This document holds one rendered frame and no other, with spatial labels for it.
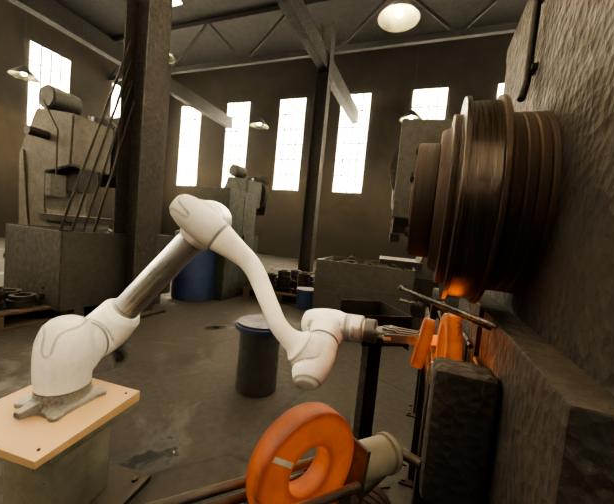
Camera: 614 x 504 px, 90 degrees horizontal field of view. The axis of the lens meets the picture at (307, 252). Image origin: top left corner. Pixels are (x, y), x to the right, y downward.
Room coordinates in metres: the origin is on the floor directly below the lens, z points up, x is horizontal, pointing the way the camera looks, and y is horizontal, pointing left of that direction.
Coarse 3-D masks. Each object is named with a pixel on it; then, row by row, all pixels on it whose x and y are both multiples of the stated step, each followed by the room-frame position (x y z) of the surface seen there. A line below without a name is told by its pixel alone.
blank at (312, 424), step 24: (312, 408) 0.39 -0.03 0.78; (288, 432) 0.35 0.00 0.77; (312, 432) 0.37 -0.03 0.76; (336, 432) 0.40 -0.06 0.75; (264, 456) 0.34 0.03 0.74; (288, 456) 0.35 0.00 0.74; (336, 456) 0.40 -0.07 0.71; (264, 480) 0.33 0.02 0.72; (288, 480) 0.35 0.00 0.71; (312, 480) 0.40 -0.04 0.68; (336, 480) 0.40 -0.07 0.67
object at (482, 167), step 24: (480, 120) 0.59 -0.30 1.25; (504, 120) 0.57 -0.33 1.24; (480, 144) 0.56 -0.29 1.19; (504, 144) 0.55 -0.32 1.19; (480, 168) 0.55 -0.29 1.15; (480, 192) 0.54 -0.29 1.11; (456, 216) 0.55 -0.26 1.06; (480, 216) 0.55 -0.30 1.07; (456, 240) 0.56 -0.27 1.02; (480, 240) 0.56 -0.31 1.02; (456, 264) 0.60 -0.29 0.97; (480, 264) 0.58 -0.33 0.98; (456, 288) 0.65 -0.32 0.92
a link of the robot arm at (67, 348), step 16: (64, 320) 0.97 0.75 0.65; (80, 320) 0.98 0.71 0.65; (48, 336) 0.91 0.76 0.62; (64, 336) 0.92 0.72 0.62; (80, 336) 0.95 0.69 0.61; (96, 336) 1.02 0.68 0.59; (32, 352) 0.92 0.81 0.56; (48, 352) 0.90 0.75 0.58; (64, 352) 0.92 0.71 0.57; (80, 352) 0.95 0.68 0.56; (96, 352) 1.02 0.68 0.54; (32, 368) 0.91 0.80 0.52; (48, 368) 0.90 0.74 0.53; (64, 368) 0.92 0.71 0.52; (80, 368) 0.95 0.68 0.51; (32, 384) 0.92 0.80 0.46; (48, 384) 0.90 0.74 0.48; (64, 384) 0.92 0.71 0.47; (80, 384) 0.96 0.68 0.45
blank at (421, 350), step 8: (424, 320) 0.90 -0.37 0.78; (432, 320) 0.91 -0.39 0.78; (424, 328) 0.87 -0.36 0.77; (432, 328) 0.87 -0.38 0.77; (424, 336) 0.86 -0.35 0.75; (432, 336) 0.86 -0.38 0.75; (424, 344) 0.85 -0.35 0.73; (416, 352) 0.86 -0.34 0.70; (424, 352) 0.85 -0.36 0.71; (416, 360) 0.86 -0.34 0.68; (424, 360) 0.85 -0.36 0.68
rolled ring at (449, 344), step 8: (448, 320) 0.72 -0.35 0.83; (456, 320) 0.72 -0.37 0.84; (440, 328) 0.80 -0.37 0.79; (448, 328) 0.70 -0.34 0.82; (456, 328) 0.70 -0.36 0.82; (440, 336) 0.81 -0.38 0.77; (448, 336) 0.69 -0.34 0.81; (456, 336) 0.68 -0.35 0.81; (440, 344) 0.81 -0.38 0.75; (448, 344) 0.68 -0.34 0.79; (456, 344) 0.67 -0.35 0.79; (440, 352) 0.81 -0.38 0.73; (448, 352) 0.67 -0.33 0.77; (456, 352) 0.67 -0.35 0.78
